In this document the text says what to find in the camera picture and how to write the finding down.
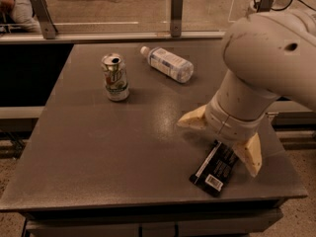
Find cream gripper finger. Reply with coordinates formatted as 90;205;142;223
177;105;207;130
232;133;262;178

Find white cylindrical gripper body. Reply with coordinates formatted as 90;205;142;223
204;94;264;143

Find black rxbar chocolate wrapper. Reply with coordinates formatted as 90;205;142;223
190;140;238;197

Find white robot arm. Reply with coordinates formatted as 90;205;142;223
177;10;316;177

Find green white 7up can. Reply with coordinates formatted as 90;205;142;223
101;53;129;102

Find clear plastic water bottle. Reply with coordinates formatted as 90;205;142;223
140;46;194;84

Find person in background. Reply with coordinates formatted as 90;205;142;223
0;0;41;34

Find grey table drawer frame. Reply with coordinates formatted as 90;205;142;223
24;206;282;237

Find middle metal barrier bracket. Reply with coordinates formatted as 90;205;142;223
170;0;183;38

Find metal barrier bracket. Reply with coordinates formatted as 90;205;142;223
170;0;183;38
31;0;57;40
256;0;275;13

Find right metal barrier bracket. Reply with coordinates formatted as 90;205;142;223
256;0;275;13

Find black cable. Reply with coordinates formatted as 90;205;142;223
253;0;316;12

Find left metal barrier bracket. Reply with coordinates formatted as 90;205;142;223
31;0;57;40

